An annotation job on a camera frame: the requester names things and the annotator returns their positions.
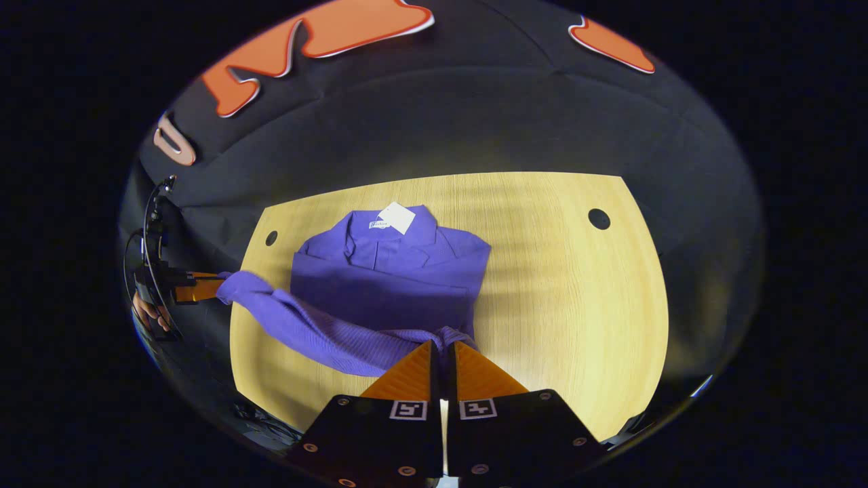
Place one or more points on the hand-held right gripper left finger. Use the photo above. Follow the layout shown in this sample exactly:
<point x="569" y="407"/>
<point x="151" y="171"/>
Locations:
<point x="380" y="440"/>

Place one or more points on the purple shirt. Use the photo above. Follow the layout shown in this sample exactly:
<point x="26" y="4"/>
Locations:
<point x="386" y="291"/>

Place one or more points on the black backdrop cloth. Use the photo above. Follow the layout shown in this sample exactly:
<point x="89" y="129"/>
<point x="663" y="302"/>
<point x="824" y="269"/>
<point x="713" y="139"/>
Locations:
<point x="475" y="122"/>

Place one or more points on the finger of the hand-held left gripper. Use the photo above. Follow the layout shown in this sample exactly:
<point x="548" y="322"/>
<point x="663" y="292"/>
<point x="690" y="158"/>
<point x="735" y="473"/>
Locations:
<point x="203" y="274"/>
<point x="196" y="291"/>

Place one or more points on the white paper garment tag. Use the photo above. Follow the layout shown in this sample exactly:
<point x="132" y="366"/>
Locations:
<point x="397" y="218"/>

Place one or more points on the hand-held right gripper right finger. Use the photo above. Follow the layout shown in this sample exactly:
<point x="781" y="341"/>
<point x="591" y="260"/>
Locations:
<point x="515" y="440"/>

